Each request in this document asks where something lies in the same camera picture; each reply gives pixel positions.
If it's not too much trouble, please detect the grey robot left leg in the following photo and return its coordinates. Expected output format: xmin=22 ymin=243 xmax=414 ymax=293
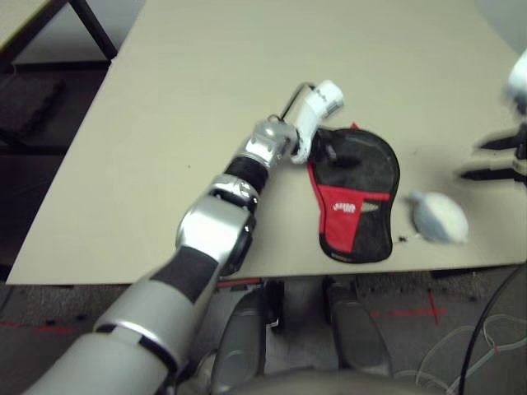
xmin=216 ymin=287 xmax=268 ymax=388

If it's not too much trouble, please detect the black rubber ping-pong paddle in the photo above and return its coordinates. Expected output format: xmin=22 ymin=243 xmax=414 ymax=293
xmin=324 ymin=131 xmax=399 ymax=194

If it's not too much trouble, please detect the beige table with black frame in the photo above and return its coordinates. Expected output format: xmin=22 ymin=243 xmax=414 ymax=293
xmin=0 ymin=0 xmax=119 ymax=63

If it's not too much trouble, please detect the black foam mat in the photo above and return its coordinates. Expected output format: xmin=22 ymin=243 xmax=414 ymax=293
xmin=0 ymin=76 xmax=65 ymax=137

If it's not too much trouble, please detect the white paper wad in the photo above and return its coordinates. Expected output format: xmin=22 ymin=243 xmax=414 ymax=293
xmin=407 ymin=189 xmax=470 ymax=244

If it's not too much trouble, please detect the grey robot leg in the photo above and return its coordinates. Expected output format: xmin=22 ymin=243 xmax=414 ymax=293
xmin=216 ymin=287 xmax=268 ymax=388
xmin=329 ymin=279 xmax=392 ymax=375

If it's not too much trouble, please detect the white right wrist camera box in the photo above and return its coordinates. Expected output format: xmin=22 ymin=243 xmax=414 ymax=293
xmin=501 ymin=47 xmax=527 ymax=112

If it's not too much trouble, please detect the long black hanging cable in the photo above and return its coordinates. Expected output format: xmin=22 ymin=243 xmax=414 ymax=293
xmin=459 ymin=269 xmax=527 ymax=395

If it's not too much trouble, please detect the grey robot torso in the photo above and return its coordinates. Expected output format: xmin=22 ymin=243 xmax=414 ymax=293
xmin=230 ymin=369 xmax=413 ymax=395

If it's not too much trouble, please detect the white floor cable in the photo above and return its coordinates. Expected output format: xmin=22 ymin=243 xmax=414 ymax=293
xmin=415 ymin=314 xmax=527 ymax=388

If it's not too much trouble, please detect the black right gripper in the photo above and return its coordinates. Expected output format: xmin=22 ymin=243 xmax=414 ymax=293
xmin=459 ymin=127 xmax=527 ymax=182

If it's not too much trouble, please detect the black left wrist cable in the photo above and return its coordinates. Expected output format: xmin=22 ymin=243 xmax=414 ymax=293
xmin=269 ymin=81 xmax=316 ymax=124

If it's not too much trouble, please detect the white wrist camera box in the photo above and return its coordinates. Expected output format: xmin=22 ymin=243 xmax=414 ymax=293
xmin=501 ymin=47 xmax=527 ymax=112
xmin=290 ymin=80 xmax=346 ymax=165

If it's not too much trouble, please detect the red black paddle case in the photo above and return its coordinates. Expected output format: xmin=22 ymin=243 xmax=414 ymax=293
xmin=306 ymin=122 xmax=401 ymax=263

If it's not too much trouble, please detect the grey robot right leg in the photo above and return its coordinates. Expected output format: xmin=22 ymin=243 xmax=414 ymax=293
xmin=329 ymin=279 xmax=392 ymax=375

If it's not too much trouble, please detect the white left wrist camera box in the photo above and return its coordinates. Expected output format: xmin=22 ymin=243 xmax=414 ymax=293
xmin=290 ymin=80 xmax=346 ymax=165

